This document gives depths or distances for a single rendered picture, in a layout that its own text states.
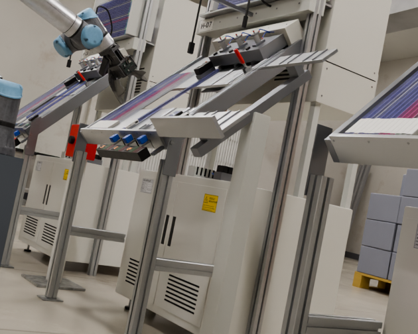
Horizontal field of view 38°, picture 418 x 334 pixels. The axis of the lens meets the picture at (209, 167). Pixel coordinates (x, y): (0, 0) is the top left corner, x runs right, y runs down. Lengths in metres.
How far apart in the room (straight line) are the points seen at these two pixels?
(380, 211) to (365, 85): 3.73
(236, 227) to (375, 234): 4.53
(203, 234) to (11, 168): 0.75
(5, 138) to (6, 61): 8.46
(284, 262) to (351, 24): 0.99
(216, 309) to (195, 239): 0.53
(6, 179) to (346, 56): 1.41
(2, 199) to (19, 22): 8.68
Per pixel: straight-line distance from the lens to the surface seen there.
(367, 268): 6.29
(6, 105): 1.93
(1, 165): 1.89
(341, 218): 2.56
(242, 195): 1.79
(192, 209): 2.34
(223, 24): 2.81
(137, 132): 2.15
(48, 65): 10.48
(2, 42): 10.40
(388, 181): 12.48
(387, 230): 6.17
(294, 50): 2.36
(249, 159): 1.80
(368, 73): 2.64
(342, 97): 2.53
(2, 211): 1.90
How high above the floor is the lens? 0.53
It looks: 3 degrees up
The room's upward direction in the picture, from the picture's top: 11 degrees clockwise
